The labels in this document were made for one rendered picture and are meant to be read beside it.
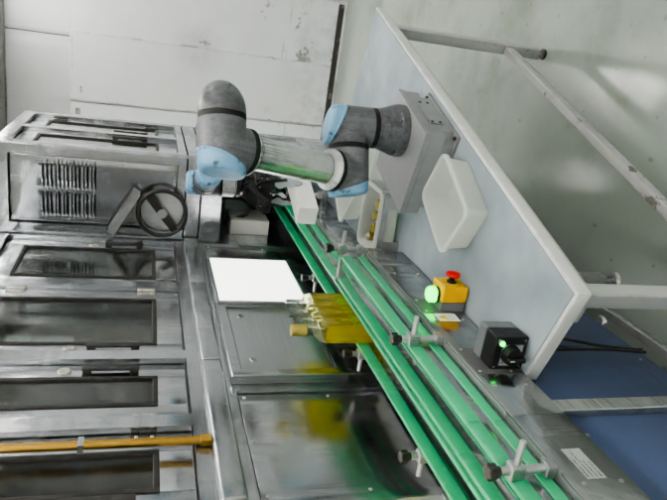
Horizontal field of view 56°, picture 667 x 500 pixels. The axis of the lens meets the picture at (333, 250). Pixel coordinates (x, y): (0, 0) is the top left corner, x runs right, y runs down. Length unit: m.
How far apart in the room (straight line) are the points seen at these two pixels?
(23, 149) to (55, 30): 3.24
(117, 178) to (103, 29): 2.78
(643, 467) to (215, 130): 1.11
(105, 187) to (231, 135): 1.33
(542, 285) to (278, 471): 0.72
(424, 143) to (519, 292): 0.51
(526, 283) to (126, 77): 4.39
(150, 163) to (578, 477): 2.05
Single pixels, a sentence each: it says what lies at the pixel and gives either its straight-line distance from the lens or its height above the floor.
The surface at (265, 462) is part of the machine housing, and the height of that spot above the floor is 1.27.
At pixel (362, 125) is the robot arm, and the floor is 0.99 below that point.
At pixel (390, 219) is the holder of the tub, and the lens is 2.07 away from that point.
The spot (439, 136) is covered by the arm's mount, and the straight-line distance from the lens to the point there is 1.75.
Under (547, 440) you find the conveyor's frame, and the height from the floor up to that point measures 0.85.
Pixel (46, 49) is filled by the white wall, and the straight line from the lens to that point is 5.93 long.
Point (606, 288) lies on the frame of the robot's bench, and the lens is 1.47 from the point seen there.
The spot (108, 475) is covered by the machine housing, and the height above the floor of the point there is 1.62.
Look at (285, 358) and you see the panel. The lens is 1.88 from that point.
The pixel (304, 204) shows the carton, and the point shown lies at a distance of 1.95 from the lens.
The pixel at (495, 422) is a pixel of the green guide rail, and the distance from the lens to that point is 1.30.
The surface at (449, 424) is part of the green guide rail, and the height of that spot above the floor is 0.94.
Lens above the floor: 1.58
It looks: 17 degrees down
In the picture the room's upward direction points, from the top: 87 degrees counter-clockwise
